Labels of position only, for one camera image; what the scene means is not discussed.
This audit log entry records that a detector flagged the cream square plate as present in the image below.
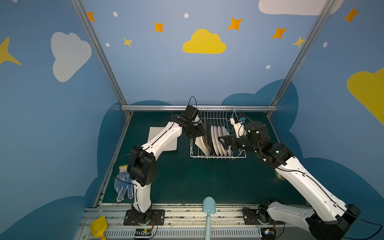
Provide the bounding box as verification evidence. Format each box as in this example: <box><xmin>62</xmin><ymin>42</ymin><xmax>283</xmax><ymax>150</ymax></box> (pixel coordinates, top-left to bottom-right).
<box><xmin>195</xmin><ymin>136</ymin><xmax>210</xmax><ymax>156</ymax></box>
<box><xmin>148</xmin><ymin>127</ymin><xmax>178</xmax><ymax>152</ymax></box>

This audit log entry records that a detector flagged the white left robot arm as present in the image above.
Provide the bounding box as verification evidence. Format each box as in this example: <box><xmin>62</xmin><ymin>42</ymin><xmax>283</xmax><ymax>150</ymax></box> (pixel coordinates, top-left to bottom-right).
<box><xmin>127</xmin><ymin>115</ymin><xmax>205</xmax><ymax>225</ymax></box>

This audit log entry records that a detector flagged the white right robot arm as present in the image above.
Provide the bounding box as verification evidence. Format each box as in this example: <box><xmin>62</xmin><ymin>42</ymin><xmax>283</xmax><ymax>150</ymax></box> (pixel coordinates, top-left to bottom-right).
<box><xmin>215</xmin><ymin>122</ymin><xmax>361</xmax><ymax>240</ymax></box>

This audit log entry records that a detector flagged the black square plate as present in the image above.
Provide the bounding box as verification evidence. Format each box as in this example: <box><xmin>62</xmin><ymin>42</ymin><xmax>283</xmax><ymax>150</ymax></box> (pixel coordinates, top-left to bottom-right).
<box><xmin>204</xmin><ymin>118</ymin><xmax>216</xmax><ymax>156</ymax></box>

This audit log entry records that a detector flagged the small printed cup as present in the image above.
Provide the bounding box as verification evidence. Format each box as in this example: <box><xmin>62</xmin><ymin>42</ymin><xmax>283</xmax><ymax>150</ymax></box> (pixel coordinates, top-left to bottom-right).
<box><xmin>274</xmin><ymin>171</ymin><xmax>286</xmax><ymax>181</ymax></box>

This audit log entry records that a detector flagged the light blue toy shovel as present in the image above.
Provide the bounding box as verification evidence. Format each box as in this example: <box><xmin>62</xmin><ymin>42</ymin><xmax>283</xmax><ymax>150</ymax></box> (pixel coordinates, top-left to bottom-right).
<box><xmin>202</xmin><ymin>197</ymin><xmax>216</xmax><ymax>240</ymax></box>

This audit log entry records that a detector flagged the blue dotted work glove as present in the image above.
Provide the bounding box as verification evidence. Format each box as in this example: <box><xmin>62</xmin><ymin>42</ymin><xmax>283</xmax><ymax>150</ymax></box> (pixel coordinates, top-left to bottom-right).
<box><xmin>114</xmin><ymin>165</ymin><xmax>134</xmax><ymax>203</ymax></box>

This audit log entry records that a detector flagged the right circuit board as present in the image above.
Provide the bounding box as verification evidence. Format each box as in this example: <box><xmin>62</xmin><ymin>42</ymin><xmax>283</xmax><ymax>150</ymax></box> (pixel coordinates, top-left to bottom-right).
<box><xmin>261</xmin><ymin>228</ymin><xmax>276</xmax><ymax>240</ymax></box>

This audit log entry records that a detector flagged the circuit board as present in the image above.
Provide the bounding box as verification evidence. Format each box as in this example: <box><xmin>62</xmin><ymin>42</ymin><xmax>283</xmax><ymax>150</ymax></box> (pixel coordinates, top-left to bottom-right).
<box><xmin>261</xmin><ymin>228</ymin><xmax>276</xmax><ymax>240</ymax></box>
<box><xmin>135</xmin><ymin>228</ymin><xmax>152</xmax><ymax>237</ymax></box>

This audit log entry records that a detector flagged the left circuit board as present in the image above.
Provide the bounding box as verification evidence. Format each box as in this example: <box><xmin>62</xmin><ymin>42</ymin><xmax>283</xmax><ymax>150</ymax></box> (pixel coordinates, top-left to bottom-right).
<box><xmin>135</xmin><ymin>228</ymin><xmax>152</xmax><ymax>237</ymax></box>

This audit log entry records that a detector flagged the yellow toy scoop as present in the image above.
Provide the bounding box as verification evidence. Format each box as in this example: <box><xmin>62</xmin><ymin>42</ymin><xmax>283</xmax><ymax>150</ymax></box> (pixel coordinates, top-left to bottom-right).
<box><xmin>90</xmin><ymin>216</ymin><xmax>108</xmax><ymax>240</ymax></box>

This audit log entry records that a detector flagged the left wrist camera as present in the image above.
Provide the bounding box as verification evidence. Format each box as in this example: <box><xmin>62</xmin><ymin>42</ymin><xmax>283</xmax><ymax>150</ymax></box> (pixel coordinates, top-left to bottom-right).
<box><xmin>184</xmin><ymin>105</ymin><xmax>199</xmax><ymax>121</ymax></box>

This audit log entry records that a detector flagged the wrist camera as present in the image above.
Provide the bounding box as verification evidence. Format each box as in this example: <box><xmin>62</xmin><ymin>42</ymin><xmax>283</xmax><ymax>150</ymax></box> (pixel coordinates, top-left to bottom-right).
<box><xmin>230</xmin><ymin>115</ymin><xmax>247</xmax><ymax>138</ymax></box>
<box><xmin>184</xmin><ymin>105</ymin><xmax>199</xmax><ymax>121</ymax></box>

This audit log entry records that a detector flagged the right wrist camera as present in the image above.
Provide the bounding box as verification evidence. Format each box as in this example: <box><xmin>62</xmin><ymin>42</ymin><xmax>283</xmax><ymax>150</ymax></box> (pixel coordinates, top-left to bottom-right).
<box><xmin>230</xmin><ymin>115</ymin><xmax>247</xmax><ymax>138</ymax></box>

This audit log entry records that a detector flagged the white wire dish rack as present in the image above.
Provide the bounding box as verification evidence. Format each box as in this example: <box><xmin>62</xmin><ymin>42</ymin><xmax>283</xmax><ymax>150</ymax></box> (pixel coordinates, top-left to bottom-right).
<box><xmin>190</xmin><ymin>106</ymin><xmax>247</xmax><ymax>159</ymax></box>

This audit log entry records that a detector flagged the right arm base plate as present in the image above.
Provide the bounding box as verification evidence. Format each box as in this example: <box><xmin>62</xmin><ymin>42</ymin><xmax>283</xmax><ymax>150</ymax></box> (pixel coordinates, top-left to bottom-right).
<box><xmin>242</xmin><ymin>208</ymin><xmax>285</xmax><ymax>225</ymax></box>

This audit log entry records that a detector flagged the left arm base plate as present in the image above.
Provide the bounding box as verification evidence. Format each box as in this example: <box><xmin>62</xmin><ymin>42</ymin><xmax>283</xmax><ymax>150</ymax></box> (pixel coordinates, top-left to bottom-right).
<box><xmin>123</xmin><ymin>208</ymin><xmax>165</xmax><ymax>226</ymax></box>

